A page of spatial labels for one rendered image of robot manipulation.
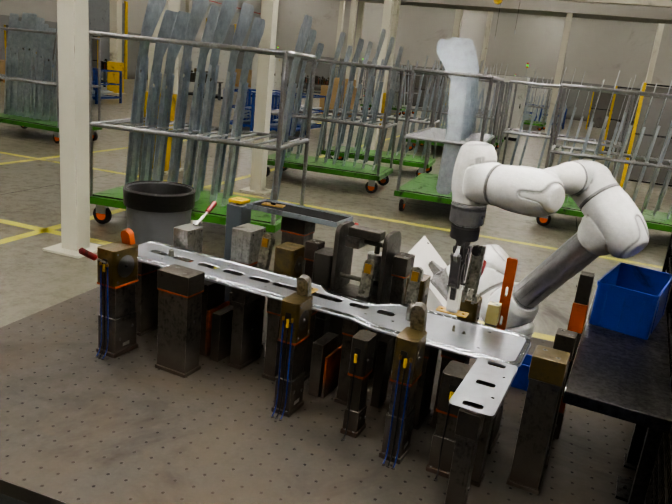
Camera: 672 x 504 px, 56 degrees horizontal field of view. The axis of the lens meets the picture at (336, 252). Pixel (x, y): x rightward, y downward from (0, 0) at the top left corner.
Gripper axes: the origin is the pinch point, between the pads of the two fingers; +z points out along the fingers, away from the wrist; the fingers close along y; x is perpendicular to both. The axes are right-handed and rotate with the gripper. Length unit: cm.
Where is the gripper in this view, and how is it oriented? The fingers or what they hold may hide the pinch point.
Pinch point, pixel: (454, 297)
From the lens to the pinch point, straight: 173.8
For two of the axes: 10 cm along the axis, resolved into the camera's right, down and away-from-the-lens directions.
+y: 4.4, -2.1, 8.8
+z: -1.0, 9.6, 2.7
